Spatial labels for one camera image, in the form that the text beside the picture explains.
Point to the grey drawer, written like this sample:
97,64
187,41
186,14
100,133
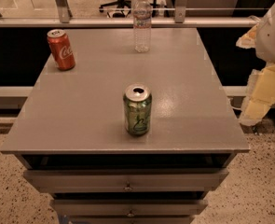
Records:
79,181
128,208

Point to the red Coca-Cola can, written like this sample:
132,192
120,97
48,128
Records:
61,50

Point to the black office chair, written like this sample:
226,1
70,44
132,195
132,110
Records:
120,0

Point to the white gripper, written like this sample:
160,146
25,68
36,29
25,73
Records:
272,37

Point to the lower grey drawer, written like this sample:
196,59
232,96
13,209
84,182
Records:
128,208

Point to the metal railing frame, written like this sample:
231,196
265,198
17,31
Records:
59,13

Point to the upper grey drawer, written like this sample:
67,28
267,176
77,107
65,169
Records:
79,181

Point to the green soda can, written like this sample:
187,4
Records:
137,100

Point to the clear plastic water bottle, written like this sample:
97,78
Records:
142,15

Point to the grey drawer cabinet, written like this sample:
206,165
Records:
127,137

